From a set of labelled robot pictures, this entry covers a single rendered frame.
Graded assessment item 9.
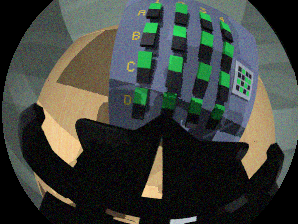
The blue-grey switch panel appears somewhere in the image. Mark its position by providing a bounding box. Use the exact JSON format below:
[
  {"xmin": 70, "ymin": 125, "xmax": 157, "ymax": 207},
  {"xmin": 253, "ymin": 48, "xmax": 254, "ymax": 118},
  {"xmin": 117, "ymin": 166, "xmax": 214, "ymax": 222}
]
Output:
[{"xmin": 108, "ymin": 0, "xmax": 259, "ymax": 143}]

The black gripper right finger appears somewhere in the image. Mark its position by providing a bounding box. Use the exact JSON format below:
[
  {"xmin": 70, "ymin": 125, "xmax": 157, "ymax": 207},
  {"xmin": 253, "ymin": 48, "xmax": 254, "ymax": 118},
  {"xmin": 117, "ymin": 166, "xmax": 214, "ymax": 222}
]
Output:
[{"xmin": 162, "ymin": 115, "xmax": 250, "ymax": 200}]

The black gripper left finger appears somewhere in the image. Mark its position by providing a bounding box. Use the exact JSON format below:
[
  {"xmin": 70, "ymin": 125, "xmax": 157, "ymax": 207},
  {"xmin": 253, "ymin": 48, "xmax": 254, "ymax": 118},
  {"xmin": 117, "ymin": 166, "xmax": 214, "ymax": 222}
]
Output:
[{"xmin": 74, "ymin": 115, "xmax": 165, "ymax": 196}]

